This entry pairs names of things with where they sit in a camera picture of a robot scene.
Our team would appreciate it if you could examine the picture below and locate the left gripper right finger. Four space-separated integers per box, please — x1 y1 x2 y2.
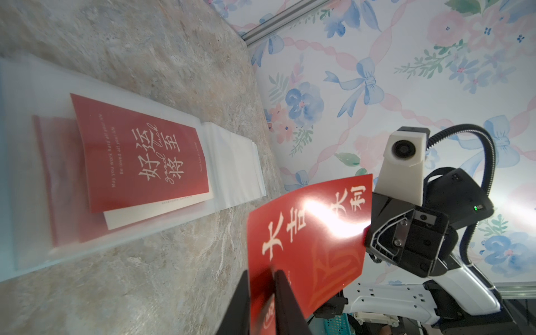
274 270 312 335

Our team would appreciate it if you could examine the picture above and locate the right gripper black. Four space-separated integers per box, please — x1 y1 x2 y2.
365 167 494 278

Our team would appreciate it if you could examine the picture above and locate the red card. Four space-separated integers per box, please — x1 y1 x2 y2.
71 94 212 213
247 174 373 334
32 114 177 248

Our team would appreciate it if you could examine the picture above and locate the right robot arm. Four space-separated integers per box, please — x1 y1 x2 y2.
343 124 519 334

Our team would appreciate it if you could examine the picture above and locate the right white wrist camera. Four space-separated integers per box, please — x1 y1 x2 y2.
374 126 430 206

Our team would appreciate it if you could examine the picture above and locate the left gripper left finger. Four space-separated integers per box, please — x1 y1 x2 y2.
216 270 251 335

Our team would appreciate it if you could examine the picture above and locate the teal plastic basket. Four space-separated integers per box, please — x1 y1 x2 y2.
308 314 352 335

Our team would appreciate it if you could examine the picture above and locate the red card inside album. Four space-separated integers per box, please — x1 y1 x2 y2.
32 114 177 248

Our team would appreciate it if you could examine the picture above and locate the cream card inside album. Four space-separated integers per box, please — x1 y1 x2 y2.
104 191 214 230

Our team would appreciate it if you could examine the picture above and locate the right aluminium corner post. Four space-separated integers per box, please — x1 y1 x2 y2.
241 0 329 46

